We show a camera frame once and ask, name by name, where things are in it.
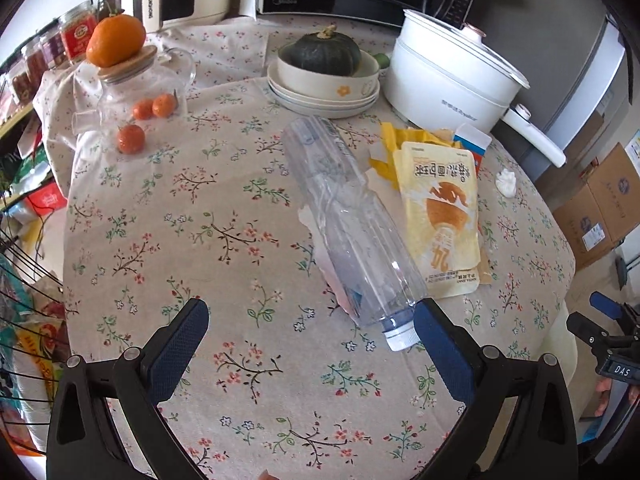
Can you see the red snack packet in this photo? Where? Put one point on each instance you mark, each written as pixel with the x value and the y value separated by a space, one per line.
pixel 45 196

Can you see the small white tissue ball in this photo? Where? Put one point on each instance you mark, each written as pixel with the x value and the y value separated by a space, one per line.
pixel 506 183

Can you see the grey refrigerator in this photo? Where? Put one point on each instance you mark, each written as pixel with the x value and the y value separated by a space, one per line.
pixel 580 90

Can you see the person's right hand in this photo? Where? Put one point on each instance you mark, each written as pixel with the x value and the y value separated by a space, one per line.
pixel 603 397

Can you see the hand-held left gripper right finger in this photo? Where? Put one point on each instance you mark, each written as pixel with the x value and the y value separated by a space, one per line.
pixel 445 355

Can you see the cream plate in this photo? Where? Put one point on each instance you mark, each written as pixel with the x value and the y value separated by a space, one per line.
pixel 320 114

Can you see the small orange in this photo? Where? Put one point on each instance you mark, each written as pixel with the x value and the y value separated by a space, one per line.
pixel 131 139
pixel 165 105
pixel 143 109

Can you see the blue white printed box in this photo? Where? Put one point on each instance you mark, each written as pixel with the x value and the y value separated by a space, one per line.
pixel 636 145

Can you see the yellow snack pouch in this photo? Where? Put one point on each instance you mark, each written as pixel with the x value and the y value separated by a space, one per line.
pixel 440 210

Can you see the dark green pumpkin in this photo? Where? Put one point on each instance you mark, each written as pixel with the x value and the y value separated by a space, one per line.
pixel 320 52

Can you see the glass pot lid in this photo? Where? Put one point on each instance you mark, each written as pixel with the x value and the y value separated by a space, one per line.
pixel 465 50

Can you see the cream bowl on plates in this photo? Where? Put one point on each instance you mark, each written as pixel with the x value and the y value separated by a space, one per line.
pixel 300 102

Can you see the clear plastic bottle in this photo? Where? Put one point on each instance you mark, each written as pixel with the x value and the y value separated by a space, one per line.
pixel 340 210

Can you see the glass jar with wooden lid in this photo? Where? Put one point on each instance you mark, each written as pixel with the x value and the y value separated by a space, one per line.
pixel 145 85

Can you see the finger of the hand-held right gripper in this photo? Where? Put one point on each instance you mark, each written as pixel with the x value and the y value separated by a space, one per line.
pixel 606 302
pixel 590 330

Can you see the white electric cooking pot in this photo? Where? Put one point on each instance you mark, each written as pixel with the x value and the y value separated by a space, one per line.
pixel 440 95

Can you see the cream ceramic bowl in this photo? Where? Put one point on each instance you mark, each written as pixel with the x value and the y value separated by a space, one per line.
pixel 340 87

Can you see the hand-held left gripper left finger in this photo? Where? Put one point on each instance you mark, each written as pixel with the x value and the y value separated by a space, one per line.
pixel 180 355

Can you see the brown cardboard box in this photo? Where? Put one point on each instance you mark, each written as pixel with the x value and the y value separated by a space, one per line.
pixel 600 210

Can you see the large orange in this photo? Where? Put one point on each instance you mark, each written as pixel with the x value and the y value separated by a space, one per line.
pixel 116 40

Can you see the white blue orange carton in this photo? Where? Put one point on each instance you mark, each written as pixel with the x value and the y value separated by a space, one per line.
pixel 472 142

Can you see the yellow plastic wrapper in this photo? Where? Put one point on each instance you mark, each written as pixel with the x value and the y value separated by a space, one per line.
pixel 387 147

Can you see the green vegetable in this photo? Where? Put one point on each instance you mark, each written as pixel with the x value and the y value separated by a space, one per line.
pixel 383 60

